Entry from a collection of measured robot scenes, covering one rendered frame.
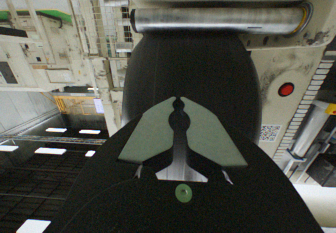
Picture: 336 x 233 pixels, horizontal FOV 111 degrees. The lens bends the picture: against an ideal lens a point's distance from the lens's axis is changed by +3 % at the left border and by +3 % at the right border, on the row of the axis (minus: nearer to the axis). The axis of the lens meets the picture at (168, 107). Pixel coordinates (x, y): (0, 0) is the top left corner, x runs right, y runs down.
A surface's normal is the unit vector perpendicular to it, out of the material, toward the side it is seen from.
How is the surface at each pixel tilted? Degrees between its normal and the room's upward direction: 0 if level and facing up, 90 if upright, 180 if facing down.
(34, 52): 90
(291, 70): 90
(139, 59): 133
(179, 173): 90
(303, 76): 90
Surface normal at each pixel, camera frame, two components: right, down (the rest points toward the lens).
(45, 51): -0.06, 0.40
